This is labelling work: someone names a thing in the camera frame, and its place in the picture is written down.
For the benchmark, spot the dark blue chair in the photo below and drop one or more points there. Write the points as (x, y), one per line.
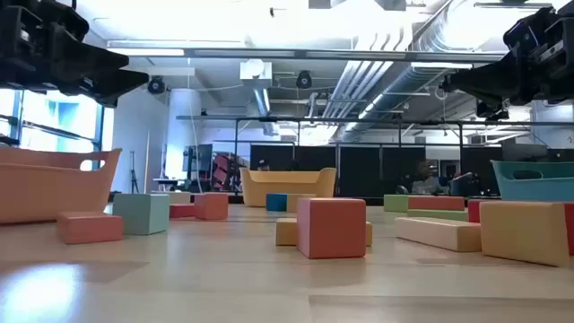
(462, 184)

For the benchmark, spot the white round column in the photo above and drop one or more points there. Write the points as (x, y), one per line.
(179, 125)

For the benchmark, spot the red and black equipment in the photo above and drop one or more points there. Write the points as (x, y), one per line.
(223, 168)

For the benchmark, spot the silver ventilation duct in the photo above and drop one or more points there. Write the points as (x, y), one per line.
(403, 81)

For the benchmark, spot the red medium block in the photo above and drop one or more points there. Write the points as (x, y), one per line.
(181, 211)

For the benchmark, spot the beige large block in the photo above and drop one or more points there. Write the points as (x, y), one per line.
(180, 198)

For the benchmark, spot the black round ceiling speaker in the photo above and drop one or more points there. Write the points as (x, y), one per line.
(156, 85)
(304, 79)

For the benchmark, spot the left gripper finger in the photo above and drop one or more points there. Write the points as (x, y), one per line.
(112, 85)
(80, 56)

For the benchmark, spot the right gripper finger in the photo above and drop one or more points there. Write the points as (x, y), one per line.
(493, 111)
(493, 81)

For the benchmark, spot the orange-red medium block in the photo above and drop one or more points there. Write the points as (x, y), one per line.
(89, 227)

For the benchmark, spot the black monitor on stand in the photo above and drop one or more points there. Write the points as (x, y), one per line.
(199, 157)

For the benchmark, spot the orange-red large block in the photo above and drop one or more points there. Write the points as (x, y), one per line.
(436, 203)

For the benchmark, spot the white ceiling pipes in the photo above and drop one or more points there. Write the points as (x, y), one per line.
(359, 76)

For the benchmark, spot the teal plastic bin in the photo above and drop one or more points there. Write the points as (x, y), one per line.
(538, 184)

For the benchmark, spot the black metal rack frame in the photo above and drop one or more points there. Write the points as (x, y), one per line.
(314, 120)

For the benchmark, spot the yellow small cube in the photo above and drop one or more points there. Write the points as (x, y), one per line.
(524, 232)

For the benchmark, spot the person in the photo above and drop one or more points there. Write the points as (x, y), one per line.
(263, 165)
(423, 179)

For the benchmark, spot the orange-red small cube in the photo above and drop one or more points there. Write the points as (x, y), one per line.
(211, 206)
(332, 228)

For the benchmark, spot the black tripod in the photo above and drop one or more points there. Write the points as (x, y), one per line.
(133, 172)

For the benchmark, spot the light teal small cube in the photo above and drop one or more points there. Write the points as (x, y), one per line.
(141, 213)

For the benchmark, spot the yellow-orange rectangular block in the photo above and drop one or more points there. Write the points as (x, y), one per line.
(438, 233)
(291, 204)
(286, 232)

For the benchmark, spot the yellow plastic bin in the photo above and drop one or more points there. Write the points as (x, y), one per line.
(287, 181)

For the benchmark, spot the green rectangular block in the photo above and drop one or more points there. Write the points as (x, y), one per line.
(396, 203)
(437, 215)

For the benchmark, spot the large window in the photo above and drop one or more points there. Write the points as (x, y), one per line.
(58, 121)

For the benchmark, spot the black divider panel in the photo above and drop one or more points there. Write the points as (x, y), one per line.
(482, 166)
(316, 157)
(278, 154)
(401, 166)
(359, 170)

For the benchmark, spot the long ceiling light rail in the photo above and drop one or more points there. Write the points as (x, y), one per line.
(269, 54)

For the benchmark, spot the orange plastic bin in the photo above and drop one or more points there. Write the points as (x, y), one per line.
(45, 188)

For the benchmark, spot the blue rectangular block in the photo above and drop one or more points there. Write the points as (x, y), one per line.
(276, 202)

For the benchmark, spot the white ceiling box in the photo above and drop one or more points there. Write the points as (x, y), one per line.
(255, 70)

